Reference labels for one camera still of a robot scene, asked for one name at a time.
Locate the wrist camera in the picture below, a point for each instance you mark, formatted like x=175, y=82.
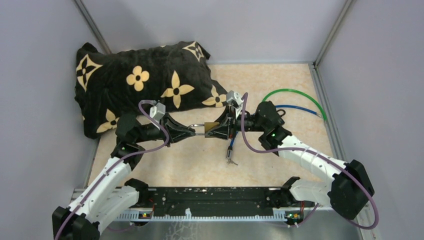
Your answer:
x=234, y=99
x=157, y=111

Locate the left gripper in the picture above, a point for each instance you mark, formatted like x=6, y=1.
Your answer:
x=182, y=132

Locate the black pillow with cream flowers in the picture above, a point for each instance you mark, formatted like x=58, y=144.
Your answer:
x=109, y=86

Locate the blue cable lock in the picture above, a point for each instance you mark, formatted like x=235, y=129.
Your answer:
x=280, y=106

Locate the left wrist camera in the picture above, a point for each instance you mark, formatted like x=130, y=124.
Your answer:
x=157, y=111

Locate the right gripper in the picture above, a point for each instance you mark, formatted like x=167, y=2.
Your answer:
x=228, y=126

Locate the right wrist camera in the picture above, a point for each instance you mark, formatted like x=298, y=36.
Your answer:
x=234, y=99

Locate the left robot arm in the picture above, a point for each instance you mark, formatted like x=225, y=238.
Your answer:
x=101, y=202

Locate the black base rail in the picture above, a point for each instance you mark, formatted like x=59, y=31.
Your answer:
x=220, y=204

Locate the large brass padlock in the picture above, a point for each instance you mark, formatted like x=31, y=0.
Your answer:
x=207, y=126

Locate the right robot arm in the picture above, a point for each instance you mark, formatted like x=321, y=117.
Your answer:
x=343, y=186

